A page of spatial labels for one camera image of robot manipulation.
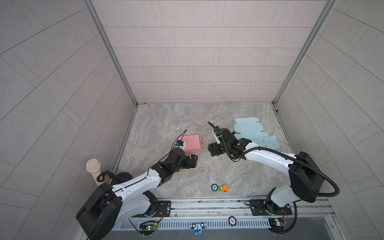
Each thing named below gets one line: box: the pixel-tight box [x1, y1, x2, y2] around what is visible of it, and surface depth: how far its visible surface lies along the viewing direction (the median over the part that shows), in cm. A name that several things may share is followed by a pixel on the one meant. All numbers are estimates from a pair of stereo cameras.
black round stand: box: [96, 170, 133, 186], surface depth 68 cm
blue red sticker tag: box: [189, 223, 208, 236], surface depth 67 cm
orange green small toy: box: [218, 185, 229, 193], surface depth 77 cm
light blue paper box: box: [233, 117, 280, 150], surface depth 102 cm
